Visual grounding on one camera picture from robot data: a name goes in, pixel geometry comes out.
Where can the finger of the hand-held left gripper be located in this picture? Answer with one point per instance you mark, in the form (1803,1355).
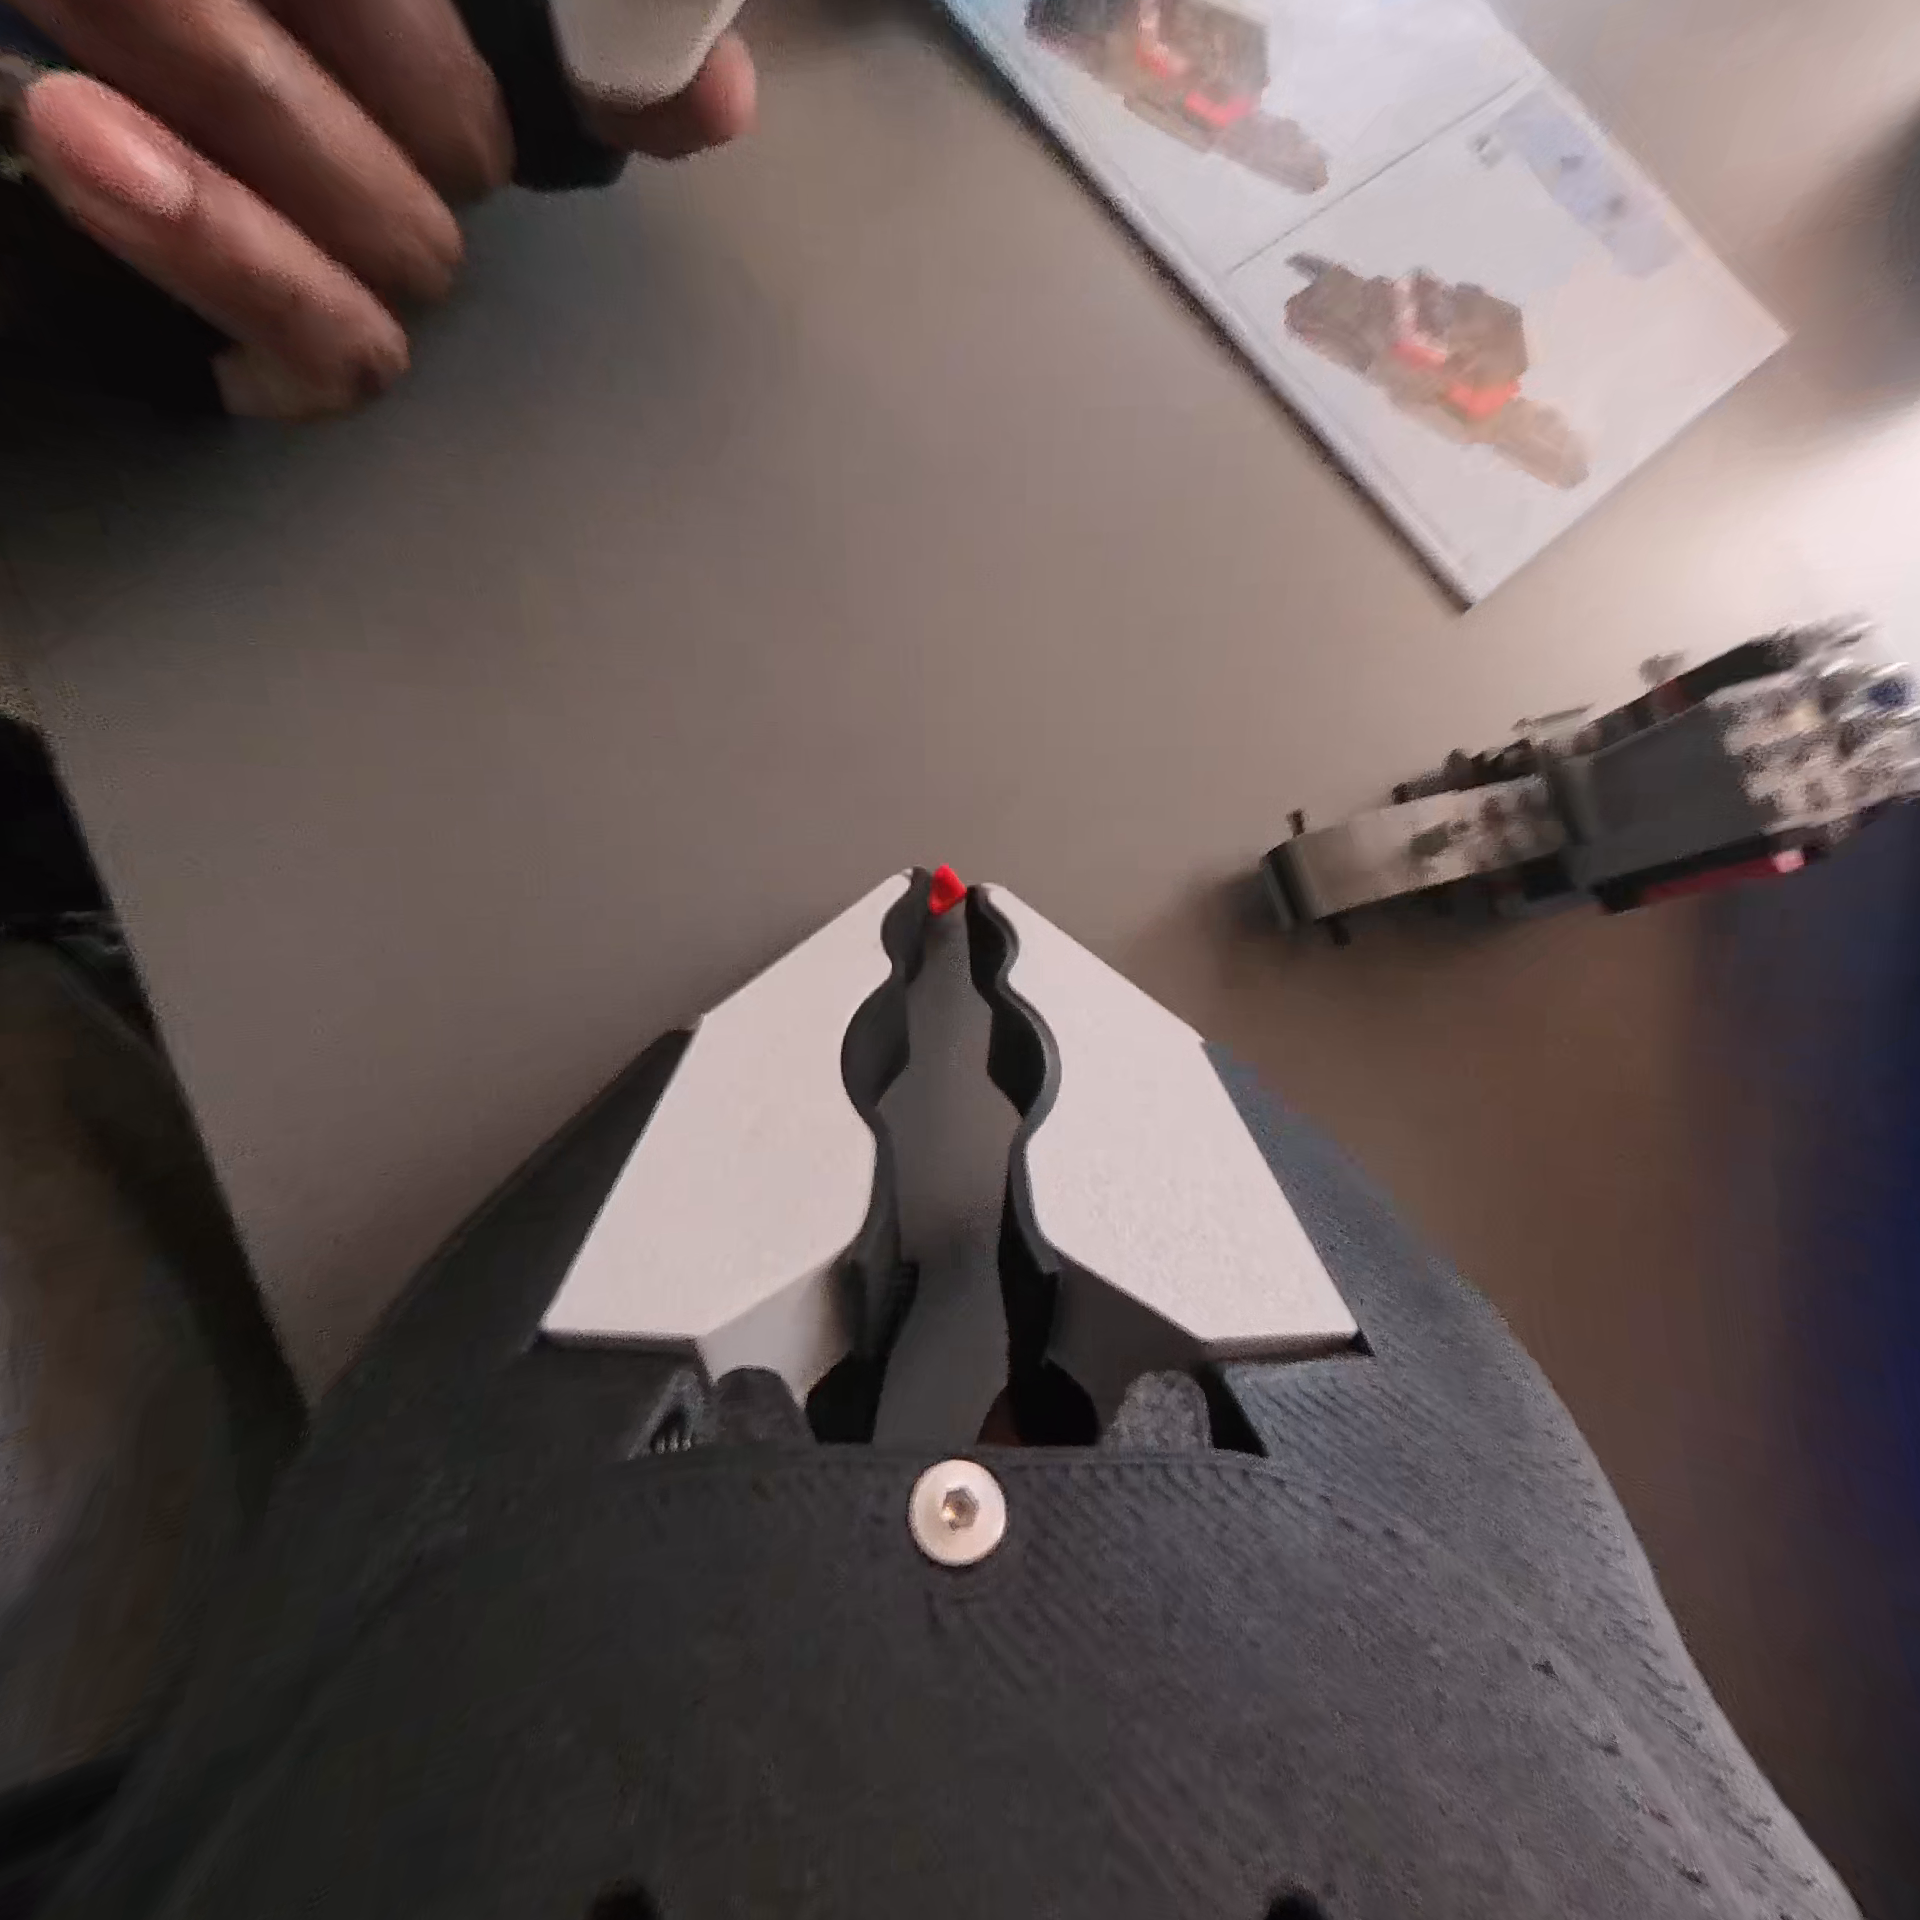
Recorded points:
(645,43)

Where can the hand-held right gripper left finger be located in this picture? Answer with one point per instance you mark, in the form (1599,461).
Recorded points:
(720,1201)

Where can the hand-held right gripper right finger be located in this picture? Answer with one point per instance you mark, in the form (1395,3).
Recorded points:
(1184,1201)

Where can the red quarter round tile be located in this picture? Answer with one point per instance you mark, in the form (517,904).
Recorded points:
(943,894)

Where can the toy brick vehicle model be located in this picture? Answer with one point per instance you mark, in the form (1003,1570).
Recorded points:
(1651,795)

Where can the grey desk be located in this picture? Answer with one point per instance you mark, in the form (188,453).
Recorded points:
(750,600)

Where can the person's left hand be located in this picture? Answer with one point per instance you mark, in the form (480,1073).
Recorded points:
(270,180)

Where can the person's grey sweatshirt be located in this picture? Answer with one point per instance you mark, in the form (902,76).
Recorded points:
(91,1348)

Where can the brick instruction booklet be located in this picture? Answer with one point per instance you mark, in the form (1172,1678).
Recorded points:
(1651,329)

